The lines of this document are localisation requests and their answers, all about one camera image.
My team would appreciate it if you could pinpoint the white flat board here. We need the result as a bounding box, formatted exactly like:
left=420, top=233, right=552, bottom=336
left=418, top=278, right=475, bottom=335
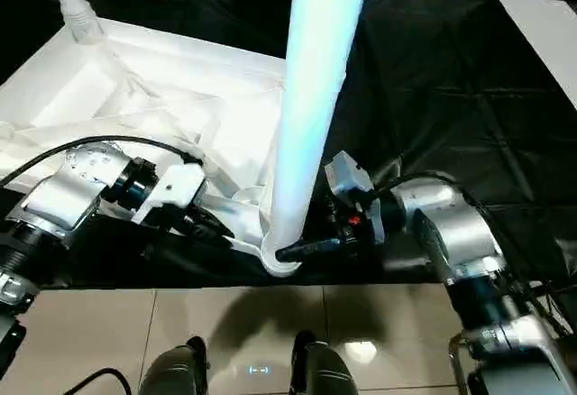
left=498, top=0, right=577, bottom=112

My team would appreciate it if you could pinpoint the black floor cable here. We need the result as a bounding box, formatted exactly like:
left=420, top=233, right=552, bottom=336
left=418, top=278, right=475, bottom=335
left=67, top=366, right=134, bottom=395

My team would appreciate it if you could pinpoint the chrome tube frame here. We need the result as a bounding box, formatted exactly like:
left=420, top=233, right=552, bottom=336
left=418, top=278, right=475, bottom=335
left=448, top=335, right=470, bottom=395

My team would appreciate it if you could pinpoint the dark robot right foot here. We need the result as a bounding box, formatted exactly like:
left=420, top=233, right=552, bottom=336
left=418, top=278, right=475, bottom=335
left=290, top=330, right=357, bottom=395

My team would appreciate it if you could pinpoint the white plastic table leg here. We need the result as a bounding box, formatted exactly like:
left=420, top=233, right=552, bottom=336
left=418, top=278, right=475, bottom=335
left=44, top=0, right=107, bottom=47
left=265, top=0, right=375, bottom=261

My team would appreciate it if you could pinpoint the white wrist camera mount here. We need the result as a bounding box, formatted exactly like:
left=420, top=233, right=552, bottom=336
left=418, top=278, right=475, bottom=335
left=324, top=151, right=387, bottom=245
left=133, top=163, right=206, bottom=225

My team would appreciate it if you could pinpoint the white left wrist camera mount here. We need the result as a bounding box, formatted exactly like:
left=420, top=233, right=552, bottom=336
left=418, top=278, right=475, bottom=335
left=133, top=163, right=206, bottom=225

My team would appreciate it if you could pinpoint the white plastic table top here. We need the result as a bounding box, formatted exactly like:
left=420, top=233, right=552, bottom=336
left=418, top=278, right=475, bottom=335
left=0, top=15, right=307, bottom=279

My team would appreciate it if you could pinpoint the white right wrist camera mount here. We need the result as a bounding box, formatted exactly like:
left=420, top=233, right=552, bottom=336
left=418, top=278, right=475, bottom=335
left=324, top=151, right=387, bottom=245

